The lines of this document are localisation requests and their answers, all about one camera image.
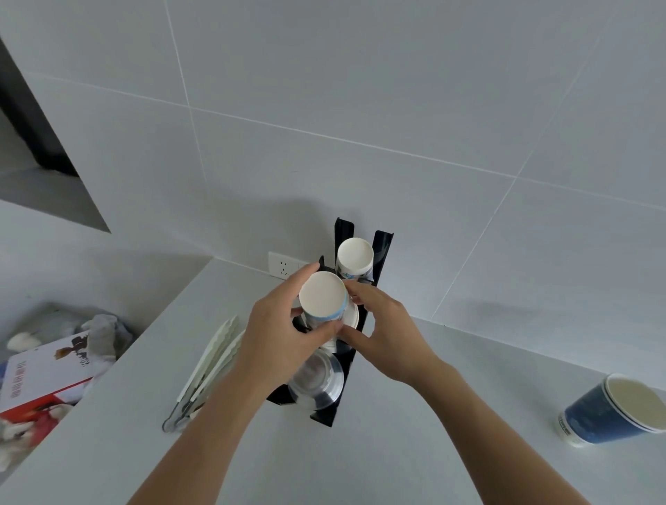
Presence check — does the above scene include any grey trash bin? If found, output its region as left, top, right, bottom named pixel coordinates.
left=0, top=301, right=137, bottom=472

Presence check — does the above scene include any dark blue paper cup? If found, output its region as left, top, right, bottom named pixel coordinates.
left=558, top=373, right=666, bottom=448

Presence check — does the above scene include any stack of blue paper cups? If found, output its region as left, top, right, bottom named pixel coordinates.
left=335, top=237, right=375, bottom=284

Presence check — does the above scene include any white wall socket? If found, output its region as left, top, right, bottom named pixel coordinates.
left=268, top=251, right=313, bottom=280

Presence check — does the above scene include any crumpled grey cloth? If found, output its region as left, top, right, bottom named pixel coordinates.
left=80, top=314, right=135, bottom=377

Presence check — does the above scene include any person's right forearm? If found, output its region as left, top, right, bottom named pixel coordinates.
left=408, top=359, right=592, bottom=505

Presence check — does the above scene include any red and white box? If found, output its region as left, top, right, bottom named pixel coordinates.
left=0, top=330, right=97, bottom=448

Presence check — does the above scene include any white sketch-print paper cup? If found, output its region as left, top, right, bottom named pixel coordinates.
left=298, top=271, right=350, bottom=334

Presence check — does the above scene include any person's right hand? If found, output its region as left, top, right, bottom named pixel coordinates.
left=341, top=280, right=443, bottom=386

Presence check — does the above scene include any person's left forearm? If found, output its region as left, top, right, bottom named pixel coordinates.
left=127, top=363, right=271, bottom=505

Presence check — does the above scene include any person's left hand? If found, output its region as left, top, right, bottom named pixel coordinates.
left=234, top=262, right=347, bottom=399

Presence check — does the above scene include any black cup holder rack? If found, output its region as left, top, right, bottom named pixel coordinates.
left=266, top=217, right=395, bottom=429

